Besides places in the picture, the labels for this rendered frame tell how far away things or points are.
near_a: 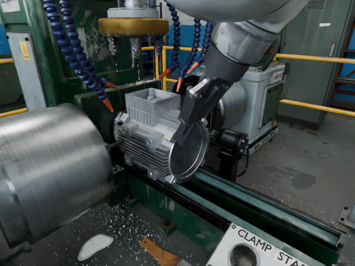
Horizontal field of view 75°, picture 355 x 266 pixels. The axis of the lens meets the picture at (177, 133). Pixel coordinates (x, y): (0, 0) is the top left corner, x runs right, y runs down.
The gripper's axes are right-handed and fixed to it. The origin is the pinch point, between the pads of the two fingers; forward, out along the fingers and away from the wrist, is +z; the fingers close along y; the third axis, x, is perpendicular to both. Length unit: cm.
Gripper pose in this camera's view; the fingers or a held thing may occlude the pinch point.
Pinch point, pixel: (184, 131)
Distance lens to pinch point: 52.0
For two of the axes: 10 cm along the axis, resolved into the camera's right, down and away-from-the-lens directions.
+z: -3.7, 6.5, 6.6
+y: -6.6, 3.1, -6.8
